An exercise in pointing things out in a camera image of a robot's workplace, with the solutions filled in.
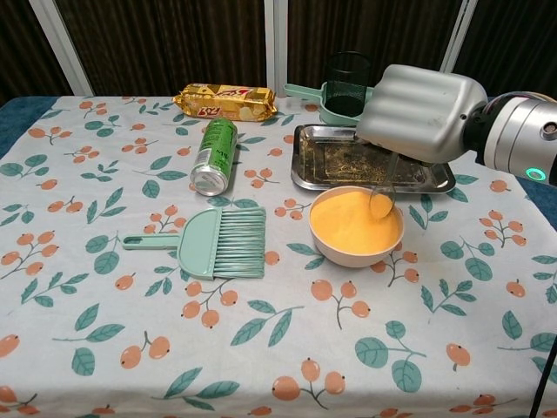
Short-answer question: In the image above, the green drink can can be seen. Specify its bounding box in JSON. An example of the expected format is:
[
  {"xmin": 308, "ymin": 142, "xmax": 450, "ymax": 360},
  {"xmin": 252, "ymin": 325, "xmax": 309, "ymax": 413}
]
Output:
[{"xmin": 189, "ymin": 118, "xmax": 239, "ymax": 197}]

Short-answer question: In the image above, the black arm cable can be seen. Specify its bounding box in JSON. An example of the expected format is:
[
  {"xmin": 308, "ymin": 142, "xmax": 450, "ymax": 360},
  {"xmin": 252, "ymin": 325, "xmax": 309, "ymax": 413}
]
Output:
[{"xmin": 527, "ymin": 347, "xmax": 557, "ymax": 418}]

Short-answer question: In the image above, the floral printed tablecloth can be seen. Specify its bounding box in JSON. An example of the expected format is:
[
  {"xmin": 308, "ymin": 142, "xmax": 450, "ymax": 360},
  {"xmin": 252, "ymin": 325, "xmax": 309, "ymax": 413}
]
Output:
[{"xmin": 0, "ymin": 94, "xmax": 557, "ymax": 418}]

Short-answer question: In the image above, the pink bowl of yellow powder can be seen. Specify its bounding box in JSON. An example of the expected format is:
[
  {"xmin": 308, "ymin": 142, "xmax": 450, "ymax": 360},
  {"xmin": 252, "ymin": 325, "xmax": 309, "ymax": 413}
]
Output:
[{"xmin": 308, "ymin": 185, "xmax": 406, "ymax": 269}]

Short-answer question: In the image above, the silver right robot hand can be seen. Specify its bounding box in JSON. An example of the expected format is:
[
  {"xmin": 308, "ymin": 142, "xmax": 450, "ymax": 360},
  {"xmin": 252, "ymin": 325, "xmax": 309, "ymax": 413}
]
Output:
[{"xmin": 355, "ymin": 64, "xmax": 488, "ymax": 165}]

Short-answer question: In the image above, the black mesh pen holder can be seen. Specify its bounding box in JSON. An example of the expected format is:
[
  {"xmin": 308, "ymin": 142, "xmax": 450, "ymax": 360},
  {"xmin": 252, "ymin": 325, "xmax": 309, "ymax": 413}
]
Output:
[{"xmin": 325, "ymin": 51, "xmax": 372, "ymax": 118}]

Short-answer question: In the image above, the black and silver spoon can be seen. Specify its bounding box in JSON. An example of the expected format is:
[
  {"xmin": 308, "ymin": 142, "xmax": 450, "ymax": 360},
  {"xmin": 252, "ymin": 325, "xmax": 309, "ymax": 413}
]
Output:
[{"xmin": 368, "ymin": 152, "xmax": 399, "ymax": 219}]

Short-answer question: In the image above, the gold biscuit packet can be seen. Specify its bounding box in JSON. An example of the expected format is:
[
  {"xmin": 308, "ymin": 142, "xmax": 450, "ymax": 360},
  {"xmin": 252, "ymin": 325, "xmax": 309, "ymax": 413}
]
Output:
[{"xmin": 173, "ymin": 83, "xmax": 279, "ymax": 122}]

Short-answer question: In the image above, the mint green hand brush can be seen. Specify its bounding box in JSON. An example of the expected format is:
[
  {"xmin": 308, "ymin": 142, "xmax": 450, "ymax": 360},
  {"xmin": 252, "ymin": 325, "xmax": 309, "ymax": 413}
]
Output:
[{"xmin": 122, "ymin": 206, "xmax": 267, "ymax": 280}]

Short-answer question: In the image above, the stainless steel rectangular tray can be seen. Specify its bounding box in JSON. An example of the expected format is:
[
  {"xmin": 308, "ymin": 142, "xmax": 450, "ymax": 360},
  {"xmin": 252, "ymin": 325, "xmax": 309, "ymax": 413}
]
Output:
[{"xmin": 290, "ymin": 123, "xmax": 457, "ymax": 193}]

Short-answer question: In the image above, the dark folding screen white frame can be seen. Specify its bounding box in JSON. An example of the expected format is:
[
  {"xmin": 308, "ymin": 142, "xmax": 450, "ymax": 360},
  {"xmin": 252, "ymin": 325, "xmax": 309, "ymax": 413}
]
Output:
[{"xmin": 0, "ymin": 0, "xmax": 557, "ymax": 105}]

